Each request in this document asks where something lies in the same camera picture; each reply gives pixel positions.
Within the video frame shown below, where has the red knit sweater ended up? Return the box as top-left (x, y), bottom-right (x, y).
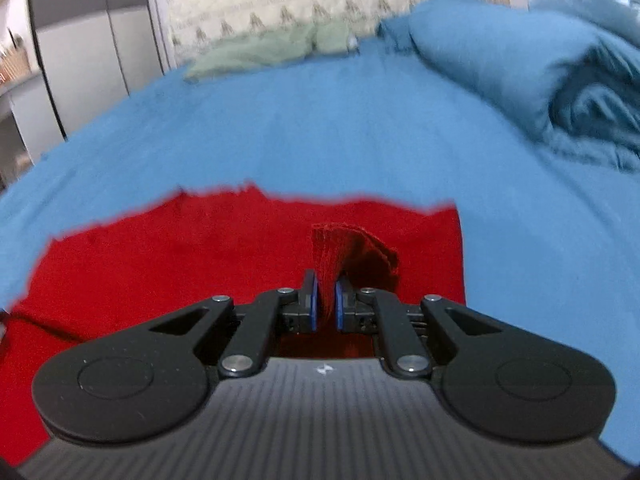
top-left (1, 186), bottom-right (464, 465)

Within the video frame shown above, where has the blue bed sheet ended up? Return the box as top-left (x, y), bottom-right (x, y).
top-left (1, 40), bottom-right (639, 460)

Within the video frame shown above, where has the green pillow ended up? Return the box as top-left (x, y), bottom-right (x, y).
top-left (183, 20), bottom-right (359, 81)

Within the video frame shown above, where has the rolled blue duvet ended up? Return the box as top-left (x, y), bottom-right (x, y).
top-left (376, 0), bottom-right (639, 172)

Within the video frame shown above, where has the white shelf desk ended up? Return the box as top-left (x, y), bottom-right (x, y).
top-left (1, 70), bottom-right (41, 193)

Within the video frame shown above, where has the grey white wardrobe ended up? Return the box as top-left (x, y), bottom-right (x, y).
top-left (28, 0), bottom-right (164, 139)

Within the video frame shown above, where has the woven basket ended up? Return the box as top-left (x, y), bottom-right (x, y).
top-left (0, 46), bottom-right (32, 84)

